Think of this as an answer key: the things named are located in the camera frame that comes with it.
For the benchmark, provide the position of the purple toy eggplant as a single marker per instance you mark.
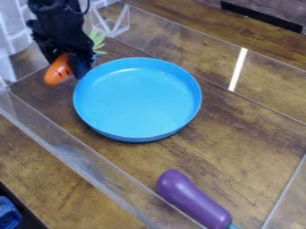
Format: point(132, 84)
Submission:
point(184, 195)

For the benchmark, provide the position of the orange toy carrot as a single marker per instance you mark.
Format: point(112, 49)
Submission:
point(60, 70)

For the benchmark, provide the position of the black bar in background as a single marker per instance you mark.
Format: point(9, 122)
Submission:
point(272, 20)

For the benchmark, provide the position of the clear acrylic enclosure wall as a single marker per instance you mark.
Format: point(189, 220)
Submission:
point(241, 150)

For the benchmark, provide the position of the blue round plate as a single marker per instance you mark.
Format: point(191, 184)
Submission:
point(137, 99)

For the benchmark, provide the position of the blue object at corner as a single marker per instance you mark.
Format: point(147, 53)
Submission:
point(9, 214)

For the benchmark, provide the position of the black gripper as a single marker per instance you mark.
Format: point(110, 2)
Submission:
point(57, 33)

